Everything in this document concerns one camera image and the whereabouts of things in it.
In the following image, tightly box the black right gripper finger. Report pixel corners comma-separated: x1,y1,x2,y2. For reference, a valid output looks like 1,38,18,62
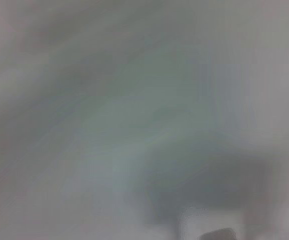
198,227,237,240

